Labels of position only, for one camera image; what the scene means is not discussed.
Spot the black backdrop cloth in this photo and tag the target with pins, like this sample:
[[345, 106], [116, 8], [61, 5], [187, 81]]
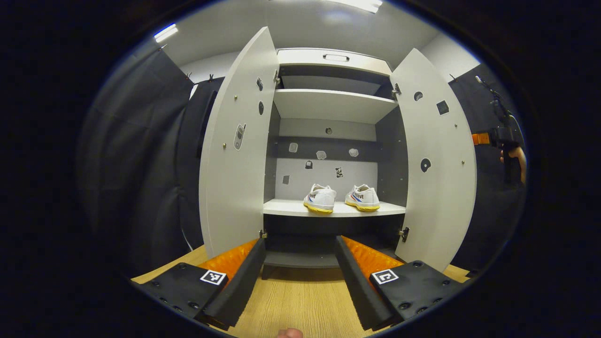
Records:
[[141, 164]]

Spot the white canvas shoe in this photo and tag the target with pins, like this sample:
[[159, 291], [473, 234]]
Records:
[[364, 197], [321, 199]]

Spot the ceiling tube light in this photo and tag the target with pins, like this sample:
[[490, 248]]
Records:
[[165, 33]]

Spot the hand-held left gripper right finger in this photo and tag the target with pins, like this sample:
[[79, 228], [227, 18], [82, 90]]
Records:
[[352, 281]]

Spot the white cabinet door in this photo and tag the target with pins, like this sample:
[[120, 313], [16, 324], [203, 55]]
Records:
[[235, 188], [436, 197]]

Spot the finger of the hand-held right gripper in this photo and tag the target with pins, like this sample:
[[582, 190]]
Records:
[[481, 139]]

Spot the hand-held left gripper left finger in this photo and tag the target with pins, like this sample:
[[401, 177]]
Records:
[[244, 281]]

